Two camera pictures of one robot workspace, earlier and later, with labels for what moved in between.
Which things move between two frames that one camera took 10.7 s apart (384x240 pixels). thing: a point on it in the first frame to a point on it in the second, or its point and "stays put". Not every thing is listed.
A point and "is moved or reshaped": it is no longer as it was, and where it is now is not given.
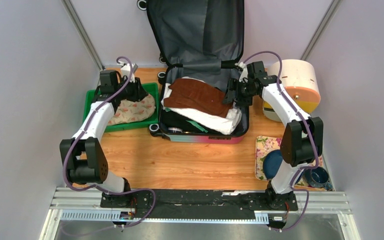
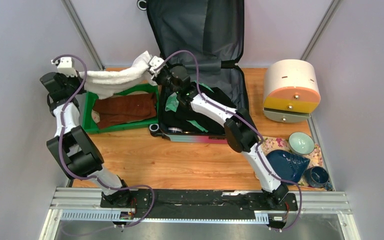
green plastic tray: x=152 y=89 stays put
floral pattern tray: x=264 y=144 stays put
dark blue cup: x=316 y=177 stays put
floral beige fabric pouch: x=130 y=111 is moved or reshaped
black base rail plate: x=150 y=204 stays put
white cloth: x=229 y=124 to x=103 y=84
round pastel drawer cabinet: x=300 y=78 stays put
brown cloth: x=197 y=95 is moved or reshaped
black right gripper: x=241 y=101 to x=157 y=79
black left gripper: x=138 y=91 to x=76 y=79
